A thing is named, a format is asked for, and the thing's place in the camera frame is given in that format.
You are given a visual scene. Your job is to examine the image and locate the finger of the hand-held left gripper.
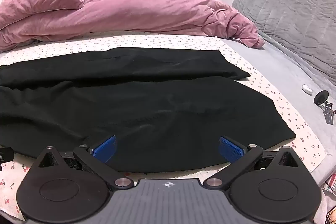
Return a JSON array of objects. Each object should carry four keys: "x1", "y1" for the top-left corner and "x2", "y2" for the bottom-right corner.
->
[{"x1": 0, "y1": 147, "x2": 15, "y2": 171}]

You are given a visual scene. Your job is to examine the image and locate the white floral bedsheet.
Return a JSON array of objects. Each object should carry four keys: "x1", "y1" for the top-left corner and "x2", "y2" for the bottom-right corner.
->
[{"x1": 0, "y1": 31, "x2": 327, "y2": 214}]

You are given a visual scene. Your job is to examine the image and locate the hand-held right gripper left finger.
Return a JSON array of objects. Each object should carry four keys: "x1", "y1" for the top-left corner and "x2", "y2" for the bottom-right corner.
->
[{"x1": 34, "y1": 134, "x2": 135, "y2": 189}]

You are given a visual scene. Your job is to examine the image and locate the pink duvet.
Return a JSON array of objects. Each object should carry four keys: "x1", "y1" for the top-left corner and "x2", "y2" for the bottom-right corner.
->
[{"x1": 0, "y1": 0, "x2": 265, "y2": 52}]

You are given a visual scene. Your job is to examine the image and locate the grey quilted headboard cushion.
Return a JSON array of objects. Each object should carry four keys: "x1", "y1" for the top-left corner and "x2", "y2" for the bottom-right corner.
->
[{"x1": 232, "y1": 0, "x2": 336, "y2": 83}]

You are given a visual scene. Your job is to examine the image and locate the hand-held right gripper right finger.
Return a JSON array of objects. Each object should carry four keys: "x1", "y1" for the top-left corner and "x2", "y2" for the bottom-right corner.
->
[{"x1": 202, "y1": 135, "x2": 301, "y2": 190}]

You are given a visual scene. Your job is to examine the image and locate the black pants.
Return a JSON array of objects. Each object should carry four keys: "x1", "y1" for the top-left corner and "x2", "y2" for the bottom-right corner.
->
[{"x1": 0, "y1": 47, "x2": 297, "y2": 173}]

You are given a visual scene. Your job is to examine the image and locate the colourful patterned cloth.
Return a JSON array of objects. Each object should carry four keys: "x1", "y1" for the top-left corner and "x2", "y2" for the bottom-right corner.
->
[{"x1": 321, "y1": 174, "x2": 336, "y2": 222}]

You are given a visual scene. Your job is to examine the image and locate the black clamp mount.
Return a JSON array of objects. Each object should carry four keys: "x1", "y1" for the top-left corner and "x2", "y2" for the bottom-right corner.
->
[{"x1": 314, "y1": 91, "x2": 336, "y2": 125}]

